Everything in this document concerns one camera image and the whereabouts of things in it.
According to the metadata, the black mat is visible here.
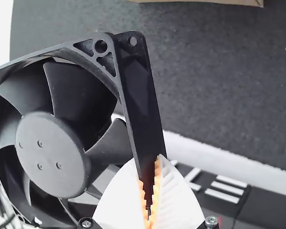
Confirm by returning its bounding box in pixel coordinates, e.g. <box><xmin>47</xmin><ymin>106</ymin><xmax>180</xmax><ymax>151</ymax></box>
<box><xmin>9</xmin><ymin>0</ymin><xmax>286</xmax><ymax>173</ymax></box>

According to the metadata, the dark base panel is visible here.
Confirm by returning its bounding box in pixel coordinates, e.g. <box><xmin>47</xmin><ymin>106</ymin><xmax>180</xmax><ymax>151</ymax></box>
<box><xmin>170</xmin><ymin>159</ymin><xmax>286</xmax><ymax>229</ymax></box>

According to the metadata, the cardboard box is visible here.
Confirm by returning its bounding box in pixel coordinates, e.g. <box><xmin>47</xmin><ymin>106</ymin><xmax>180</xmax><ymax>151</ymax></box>
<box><xmin>125</xmin><ymin>0</ymin><xmax>265</xmax><ymax>8</ymax></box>

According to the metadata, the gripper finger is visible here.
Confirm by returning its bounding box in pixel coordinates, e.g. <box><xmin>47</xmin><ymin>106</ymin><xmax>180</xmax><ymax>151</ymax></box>
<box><xmin>150</xmin><ymin>153</ymin><xmax>222</xmax><ymax>229</ymax></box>
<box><xmin>77</xmin><ymin>158</ymin><xmax>151</xmax><ymax>229</ymax></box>

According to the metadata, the black square fan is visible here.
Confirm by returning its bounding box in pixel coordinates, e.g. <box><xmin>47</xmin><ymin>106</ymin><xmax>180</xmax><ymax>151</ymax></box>
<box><xmin>0</xmin><ymin>30</ymin><xmax>169</xmax><ymax>229</ymax></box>

